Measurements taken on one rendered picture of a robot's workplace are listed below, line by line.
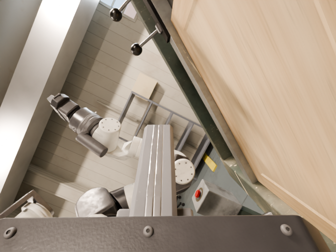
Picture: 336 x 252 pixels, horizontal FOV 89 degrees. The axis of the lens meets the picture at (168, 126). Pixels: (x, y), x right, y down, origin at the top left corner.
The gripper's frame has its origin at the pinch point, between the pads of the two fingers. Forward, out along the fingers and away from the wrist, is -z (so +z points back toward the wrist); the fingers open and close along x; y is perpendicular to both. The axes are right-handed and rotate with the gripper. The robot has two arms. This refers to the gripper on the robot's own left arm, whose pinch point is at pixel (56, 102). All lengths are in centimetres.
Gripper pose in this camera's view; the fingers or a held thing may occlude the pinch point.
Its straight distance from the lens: 71.6
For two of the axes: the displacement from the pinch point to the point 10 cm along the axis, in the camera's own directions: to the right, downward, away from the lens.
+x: 1.3, -4.5, -8.8
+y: -5.4, 7.2, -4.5
